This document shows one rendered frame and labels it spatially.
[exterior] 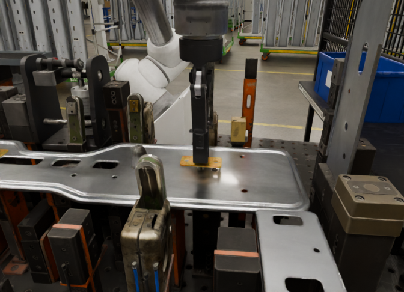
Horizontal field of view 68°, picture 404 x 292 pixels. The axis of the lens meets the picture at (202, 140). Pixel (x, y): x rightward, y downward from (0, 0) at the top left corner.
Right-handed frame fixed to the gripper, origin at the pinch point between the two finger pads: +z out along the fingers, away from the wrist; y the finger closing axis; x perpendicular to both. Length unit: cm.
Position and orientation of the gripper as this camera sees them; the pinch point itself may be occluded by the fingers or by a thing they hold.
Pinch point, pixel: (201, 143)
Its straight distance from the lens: 59.1
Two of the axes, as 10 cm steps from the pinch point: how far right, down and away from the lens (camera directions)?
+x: 10.0, 0.4, -0.8
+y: -0.9, 4.3, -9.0
